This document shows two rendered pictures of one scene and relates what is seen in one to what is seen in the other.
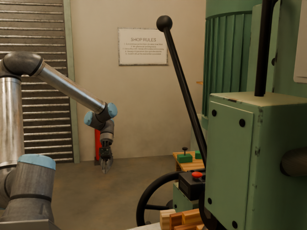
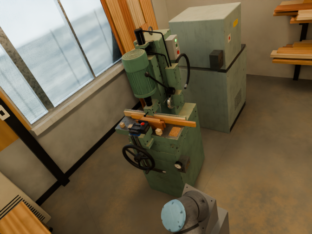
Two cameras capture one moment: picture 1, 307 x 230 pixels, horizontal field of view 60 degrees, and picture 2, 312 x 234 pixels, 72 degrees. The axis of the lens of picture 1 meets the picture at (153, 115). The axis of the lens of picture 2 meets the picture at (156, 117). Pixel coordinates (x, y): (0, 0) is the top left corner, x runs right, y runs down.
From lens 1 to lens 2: 1.79 m
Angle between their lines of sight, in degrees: 107
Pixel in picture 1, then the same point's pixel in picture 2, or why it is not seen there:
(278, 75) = (165, 64)
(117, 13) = not seen: outside the picture
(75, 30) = not seen: outside the picture
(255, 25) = (152, 62)
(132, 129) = not seen: outside the picture
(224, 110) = (176, 68)
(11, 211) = (199, 197)
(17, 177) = (190, 206)
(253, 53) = (153, 68)
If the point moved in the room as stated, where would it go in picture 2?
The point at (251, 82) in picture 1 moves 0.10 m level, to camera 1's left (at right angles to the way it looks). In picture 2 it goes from (155, 73) to (165, 75)
